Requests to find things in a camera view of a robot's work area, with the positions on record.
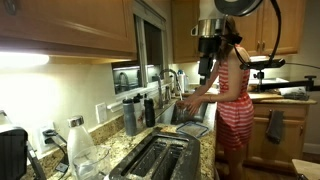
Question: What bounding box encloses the black power cord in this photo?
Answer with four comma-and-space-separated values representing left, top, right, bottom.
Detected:
42, 129, 70, 174

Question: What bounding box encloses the wooden cabinet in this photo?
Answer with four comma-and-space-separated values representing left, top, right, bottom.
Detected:
171, 0, 308, 64
0, 0, 138, 61
214, 101, 309, 174

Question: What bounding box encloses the woman in red striped dress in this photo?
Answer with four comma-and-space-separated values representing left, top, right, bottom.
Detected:
175, 15, 256, 180

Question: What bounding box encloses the wooden lower cabinet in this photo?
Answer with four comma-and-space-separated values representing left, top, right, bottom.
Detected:
214, 101, 309, 174

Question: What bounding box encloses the clear bottle with metal cap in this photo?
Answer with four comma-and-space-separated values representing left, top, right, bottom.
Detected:
66, 115, 96, 174

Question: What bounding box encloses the white rectangular tray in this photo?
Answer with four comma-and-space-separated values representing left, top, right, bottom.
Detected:
248, 77, 290, 86

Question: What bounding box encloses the wooden cutting board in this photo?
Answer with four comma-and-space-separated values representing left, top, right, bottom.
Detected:
248, 92, 284, 101

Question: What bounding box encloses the white bottle with blue cap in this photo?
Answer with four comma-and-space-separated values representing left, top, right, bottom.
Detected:
177, 69, 186, 94

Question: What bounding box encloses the white wall outlet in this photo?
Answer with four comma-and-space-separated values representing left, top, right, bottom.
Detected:
35, 121, 58, 156

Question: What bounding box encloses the kitchen window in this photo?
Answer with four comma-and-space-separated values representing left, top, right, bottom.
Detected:
111, 14, 168, 96

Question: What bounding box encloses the wooden upper cabinet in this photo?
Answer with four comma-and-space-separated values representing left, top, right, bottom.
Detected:
0, 0, 138, 61
171, 0, 308, 64

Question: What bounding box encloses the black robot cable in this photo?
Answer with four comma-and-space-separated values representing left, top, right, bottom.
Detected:
233, 0, 283, 66

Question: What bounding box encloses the white logo water bottle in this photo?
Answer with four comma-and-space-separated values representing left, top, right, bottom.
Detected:
132, 94, 145, 131

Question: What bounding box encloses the black sports water bottle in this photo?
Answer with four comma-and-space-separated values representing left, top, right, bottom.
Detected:
143, 96, 156, 128

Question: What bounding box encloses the stainless steel two-slot toaster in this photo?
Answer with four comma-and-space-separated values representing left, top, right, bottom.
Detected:
108, 128, 202, 180

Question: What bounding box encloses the black coffee maker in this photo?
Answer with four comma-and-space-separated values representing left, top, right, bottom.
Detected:
0, 109, 48, 180

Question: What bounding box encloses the chrome kitchen faucet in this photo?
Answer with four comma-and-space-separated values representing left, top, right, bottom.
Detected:
156, 68, 184, 109

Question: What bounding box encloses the grey sports water bottle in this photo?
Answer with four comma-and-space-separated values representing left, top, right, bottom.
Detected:
122, 97, 138, 137

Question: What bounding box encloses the clear glass pitcher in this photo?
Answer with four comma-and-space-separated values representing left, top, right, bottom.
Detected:
72, 144, 112, 180

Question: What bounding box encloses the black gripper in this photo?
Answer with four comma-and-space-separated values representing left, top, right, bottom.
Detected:
197, 35, 222, 78

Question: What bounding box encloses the white switch plate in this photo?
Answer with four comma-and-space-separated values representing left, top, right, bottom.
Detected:
95, 102, 108, 124

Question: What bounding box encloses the under-cabinet light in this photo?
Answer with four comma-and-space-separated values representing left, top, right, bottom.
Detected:
0, 51, 50, 69

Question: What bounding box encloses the black bar camera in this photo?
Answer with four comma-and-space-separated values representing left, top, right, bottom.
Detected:
239, 58, 287, 71

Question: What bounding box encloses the grey dish towel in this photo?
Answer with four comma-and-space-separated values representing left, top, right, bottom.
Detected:
265, 109, 285, 145

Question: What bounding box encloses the black flat device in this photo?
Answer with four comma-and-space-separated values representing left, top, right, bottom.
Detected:
283, 91, 310, 102

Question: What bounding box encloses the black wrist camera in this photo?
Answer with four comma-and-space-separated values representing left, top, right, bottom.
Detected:
228, 31, 243, 46

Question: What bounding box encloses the black camera stand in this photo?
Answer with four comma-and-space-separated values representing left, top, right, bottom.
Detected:
248, 69, 320, 94

